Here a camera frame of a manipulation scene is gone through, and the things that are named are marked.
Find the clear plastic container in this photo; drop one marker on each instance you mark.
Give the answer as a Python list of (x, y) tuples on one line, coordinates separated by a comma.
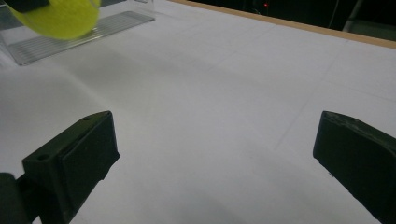
[(109, 26)]

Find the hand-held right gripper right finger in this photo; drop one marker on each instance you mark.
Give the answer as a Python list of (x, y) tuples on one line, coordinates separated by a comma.
[(361, 161)]

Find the yellow tennis ball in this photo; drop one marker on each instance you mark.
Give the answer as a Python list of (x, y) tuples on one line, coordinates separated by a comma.
[(62, 21)]

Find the white metal desk frame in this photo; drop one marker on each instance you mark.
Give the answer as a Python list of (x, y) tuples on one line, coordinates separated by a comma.
[(353, 14)]

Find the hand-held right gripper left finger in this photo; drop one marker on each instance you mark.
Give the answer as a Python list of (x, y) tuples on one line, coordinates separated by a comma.
[(77, 161)]

